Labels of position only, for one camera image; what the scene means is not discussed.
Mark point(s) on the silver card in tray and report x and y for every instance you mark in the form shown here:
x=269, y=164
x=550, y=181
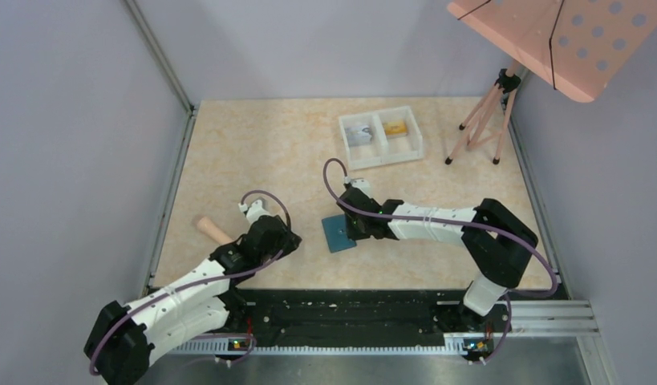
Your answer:
x=358, y=135

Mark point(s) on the pink tripod stand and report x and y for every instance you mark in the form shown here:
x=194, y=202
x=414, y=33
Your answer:
x=501, y=94

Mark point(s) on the pink perforated board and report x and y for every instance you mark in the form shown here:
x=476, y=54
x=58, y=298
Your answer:
x=576, y=46

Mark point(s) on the grey slotted cable duct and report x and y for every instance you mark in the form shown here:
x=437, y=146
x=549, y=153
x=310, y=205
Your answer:
x=307, y=350

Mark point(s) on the aluminium frame post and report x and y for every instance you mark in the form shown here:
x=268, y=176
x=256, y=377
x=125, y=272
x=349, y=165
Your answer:
x=158, y=55

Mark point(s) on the beige wooden peg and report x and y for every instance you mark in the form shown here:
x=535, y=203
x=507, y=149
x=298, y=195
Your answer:
x=206, y=226

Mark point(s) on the gold card in tray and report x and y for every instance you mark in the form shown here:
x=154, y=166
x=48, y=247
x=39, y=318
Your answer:
x=396, y=128

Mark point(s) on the teal card holder wallet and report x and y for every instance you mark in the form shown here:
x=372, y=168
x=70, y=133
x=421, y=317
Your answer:
x=335, y=232

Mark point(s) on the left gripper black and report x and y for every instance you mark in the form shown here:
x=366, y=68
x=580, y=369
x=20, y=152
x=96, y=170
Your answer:
x=285, y=239

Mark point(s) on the white two-compartment tray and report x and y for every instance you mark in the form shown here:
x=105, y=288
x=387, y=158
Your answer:
x=383, y=151

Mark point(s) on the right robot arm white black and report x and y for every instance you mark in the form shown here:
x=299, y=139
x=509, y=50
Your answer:
x=500, y=244

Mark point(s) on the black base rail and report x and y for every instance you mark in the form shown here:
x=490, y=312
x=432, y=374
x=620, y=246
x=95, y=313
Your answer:
x=364, y=320

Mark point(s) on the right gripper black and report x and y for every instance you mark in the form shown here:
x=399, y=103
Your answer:
x=352, y=226

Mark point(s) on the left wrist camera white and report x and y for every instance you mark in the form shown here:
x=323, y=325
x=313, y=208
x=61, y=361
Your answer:
x=255, y=210

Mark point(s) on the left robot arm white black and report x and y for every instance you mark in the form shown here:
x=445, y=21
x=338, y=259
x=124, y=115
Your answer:
x=127, y=339

